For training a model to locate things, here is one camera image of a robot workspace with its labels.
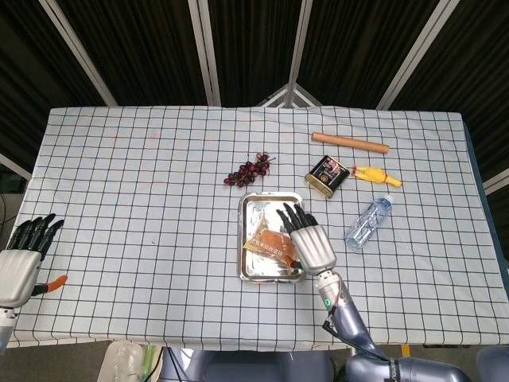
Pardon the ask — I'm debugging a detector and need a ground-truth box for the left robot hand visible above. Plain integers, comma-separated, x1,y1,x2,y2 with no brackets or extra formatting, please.
0,213,68,310

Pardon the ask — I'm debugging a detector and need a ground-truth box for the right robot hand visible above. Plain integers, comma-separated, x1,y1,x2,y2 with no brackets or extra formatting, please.
276,202,338,277

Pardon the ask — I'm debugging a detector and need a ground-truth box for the orange transparent plastic snack packet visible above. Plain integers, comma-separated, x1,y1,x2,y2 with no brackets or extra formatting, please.
243,213,306,277

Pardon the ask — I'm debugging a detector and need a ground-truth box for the stainless steel tray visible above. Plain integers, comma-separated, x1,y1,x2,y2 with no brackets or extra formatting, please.
237,191,307,283

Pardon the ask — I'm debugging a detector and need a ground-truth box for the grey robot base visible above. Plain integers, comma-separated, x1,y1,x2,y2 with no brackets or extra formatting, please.
160,346,347,382

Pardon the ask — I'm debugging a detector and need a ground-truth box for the clear plastic water bottle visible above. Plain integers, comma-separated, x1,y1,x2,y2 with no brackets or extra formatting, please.
344,193,395,250

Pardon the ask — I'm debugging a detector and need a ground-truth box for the black luncheon meat can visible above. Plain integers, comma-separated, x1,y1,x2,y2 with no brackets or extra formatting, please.
305,154,351,199

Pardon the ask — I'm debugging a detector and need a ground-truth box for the yellow rubber chicken toy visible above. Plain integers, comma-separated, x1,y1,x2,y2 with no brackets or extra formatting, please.
352,165,403,188

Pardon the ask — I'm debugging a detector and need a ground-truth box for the dark red grape bunch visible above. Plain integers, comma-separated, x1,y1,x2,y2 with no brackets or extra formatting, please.
223,152,277,187

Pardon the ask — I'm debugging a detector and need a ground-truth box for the wooden rolling pin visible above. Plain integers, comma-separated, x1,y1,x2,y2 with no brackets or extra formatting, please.
311,132,391,155

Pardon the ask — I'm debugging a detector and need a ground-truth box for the white checkered tablecloth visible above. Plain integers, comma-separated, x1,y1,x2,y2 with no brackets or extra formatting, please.
6,105,504,352

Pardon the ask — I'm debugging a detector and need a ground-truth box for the clear plastic bag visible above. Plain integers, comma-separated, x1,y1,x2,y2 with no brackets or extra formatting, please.
97,342,146,382

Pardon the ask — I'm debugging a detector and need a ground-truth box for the white metal frame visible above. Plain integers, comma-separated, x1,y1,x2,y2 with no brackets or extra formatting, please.
257,83,322,108

